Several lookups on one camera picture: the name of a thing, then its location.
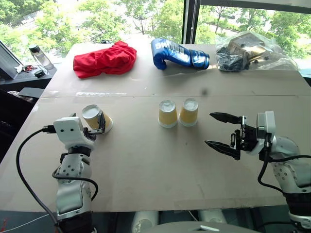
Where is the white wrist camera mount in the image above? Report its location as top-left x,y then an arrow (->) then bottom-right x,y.
247,111 -> 276,156
53,116 -> 96,149

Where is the clear water bottle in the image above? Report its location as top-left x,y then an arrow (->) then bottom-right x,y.
29,44 -> 54,71

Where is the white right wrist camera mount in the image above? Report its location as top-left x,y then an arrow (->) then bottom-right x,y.
247,111 -> 276,156

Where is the red cloth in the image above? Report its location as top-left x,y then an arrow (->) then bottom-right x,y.
72,40 -> 138,79

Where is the yellow paper cup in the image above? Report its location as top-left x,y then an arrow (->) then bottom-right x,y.
81,104 -> 114,134
158,99 -> 178,129
178,98 -> 199,128

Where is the thin white cable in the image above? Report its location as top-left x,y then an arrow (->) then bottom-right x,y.
0,213 -> 50,232

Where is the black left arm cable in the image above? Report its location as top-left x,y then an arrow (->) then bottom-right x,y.
52,166 -> 99,202

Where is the clear plastic bag of parts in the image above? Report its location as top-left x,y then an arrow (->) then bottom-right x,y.
215,30 -> 299,73

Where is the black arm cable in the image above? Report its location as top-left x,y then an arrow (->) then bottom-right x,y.
257,134 -> 311,194
52,166 -> 99,202

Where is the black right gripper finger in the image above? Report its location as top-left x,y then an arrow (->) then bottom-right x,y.
209,112 -> 244,125
204,139 -> 242,161

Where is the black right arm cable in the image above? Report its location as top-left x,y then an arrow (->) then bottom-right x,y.
257,134 -> 311,194

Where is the black window frame post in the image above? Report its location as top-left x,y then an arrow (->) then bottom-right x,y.
181,0 -> 201,45

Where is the white rounded robot leg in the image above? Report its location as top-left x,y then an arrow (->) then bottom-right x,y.
197,209 -> 228,224
131,210 -> 160,233

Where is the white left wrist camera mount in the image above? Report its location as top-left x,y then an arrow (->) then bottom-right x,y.
53,116 -> 96,149

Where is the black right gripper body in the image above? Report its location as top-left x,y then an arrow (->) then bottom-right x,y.
229,116 -> 258,153

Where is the grey flat board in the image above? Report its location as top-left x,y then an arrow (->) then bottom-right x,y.
17,87 -> 45,98

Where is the blue boxing glove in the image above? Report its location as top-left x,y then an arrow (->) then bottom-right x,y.
150,37 -> 210,71

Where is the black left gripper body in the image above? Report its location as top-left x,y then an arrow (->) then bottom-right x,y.
83,127 -> 98,142

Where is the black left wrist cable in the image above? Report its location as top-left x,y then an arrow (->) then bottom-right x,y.
16,125 -> 60,233

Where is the small white and red object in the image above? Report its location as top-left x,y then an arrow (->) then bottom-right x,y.
14,64 -> 34,74

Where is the dark side table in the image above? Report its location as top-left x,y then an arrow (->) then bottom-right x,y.
0,63 -> 58,86

